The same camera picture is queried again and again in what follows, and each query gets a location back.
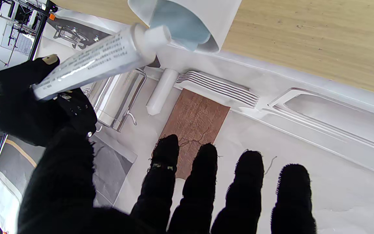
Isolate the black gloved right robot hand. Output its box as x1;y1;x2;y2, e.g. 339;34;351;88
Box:
0;32;97;147

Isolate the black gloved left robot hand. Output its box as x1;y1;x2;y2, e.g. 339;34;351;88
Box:
18;128;317;234

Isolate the white toothpaste tube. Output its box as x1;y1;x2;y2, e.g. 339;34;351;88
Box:
33;24;172;101

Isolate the white toothbrush holder cup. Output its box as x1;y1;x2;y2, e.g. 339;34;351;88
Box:
128;0;242;53

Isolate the black gas stove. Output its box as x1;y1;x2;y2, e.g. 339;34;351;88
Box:
46;16;113;49

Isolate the large steel stock pot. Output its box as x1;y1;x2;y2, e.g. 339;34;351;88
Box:
83;68;147;132

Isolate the white cylindrical bottle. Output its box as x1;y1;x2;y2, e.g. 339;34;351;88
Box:
146;68;179;116

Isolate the brown wooden cutting board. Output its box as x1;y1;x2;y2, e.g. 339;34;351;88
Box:
157;88;231;180

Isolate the stack of white plates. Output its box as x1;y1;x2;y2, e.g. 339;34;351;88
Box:
176;71;260;109

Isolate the black metal frame stand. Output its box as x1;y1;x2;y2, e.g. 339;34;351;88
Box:
0;0;58;65

